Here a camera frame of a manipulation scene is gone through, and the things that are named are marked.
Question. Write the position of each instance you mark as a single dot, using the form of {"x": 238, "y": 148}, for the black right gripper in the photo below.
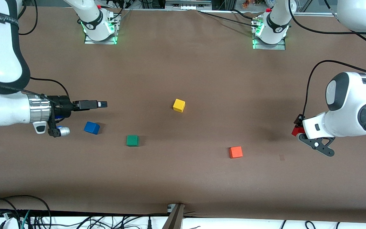
{"x": 63, "y": 104}

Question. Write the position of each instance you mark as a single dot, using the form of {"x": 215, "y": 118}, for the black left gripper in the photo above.
{"x": 298, "y": 120}

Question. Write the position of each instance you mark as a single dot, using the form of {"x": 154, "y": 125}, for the red wooden block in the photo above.
{"x": 297, "y": 131}

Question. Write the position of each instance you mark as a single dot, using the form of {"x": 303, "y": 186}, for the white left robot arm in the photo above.
{"x": 354, "y": 105}

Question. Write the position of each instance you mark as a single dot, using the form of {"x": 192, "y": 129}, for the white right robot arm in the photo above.
{"x": 2, "y": 54}

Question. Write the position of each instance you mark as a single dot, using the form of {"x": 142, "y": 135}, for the blue wooden block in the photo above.
{"x": 91, "y": 128}

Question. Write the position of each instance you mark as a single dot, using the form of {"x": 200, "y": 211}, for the green wooden block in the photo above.
{"x": 132, "y": 140}

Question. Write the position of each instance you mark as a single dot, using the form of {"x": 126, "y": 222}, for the orange wooden block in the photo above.
{"x": 235, "y": 152}

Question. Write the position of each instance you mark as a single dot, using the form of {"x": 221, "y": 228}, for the yellow wooden block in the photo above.
{"x": 179, "y": 105}

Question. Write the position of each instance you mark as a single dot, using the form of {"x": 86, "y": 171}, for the brown paper table cover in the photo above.
{"x": 183, "y": 63}

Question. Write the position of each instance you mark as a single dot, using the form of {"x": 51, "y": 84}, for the black left camera mount bracket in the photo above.
{"x": 319, "y": 144}

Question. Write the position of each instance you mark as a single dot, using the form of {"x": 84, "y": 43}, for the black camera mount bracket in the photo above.
{"x": 319, "y": 144}
{"x": 53, "y": 128}

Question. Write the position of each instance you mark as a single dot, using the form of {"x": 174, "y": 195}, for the black right camera mount bracket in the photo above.
{"x": 53, "y": 128}

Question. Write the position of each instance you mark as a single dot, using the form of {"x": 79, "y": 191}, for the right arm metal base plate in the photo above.
{"x": 91, "y": 41}

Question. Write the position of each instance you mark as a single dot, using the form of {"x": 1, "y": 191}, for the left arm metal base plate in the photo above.
{"x": 278, "y": 47}

